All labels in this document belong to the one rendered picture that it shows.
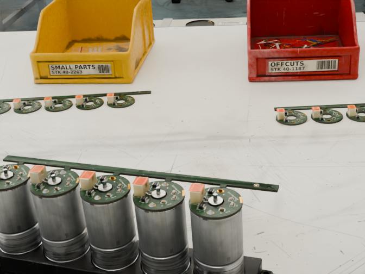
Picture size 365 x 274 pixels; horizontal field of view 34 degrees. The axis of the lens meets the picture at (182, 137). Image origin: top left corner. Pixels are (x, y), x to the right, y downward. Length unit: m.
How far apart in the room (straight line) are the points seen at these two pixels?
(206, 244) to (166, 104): 0.26
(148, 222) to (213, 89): 0.28
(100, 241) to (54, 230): 0.03
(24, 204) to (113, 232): 0.05
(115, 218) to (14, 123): 0.25
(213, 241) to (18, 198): 0.10
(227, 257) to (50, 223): 0.09
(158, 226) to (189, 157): 0.16
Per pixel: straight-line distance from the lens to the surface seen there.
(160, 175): 0.30
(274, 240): 0.36
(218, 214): 0.27
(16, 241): 0.33
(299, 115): 0.50
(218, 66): 0.60
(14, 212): 0.32
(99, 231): 0.30
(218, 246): 0.28
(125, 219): 0.30
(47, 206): 0.31
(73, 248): 0.32
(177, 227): 0.29
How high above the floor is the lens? 0.97
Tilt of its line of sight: 28 degrees down
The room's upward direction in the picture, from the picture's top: 4 degrees counter-clockwise
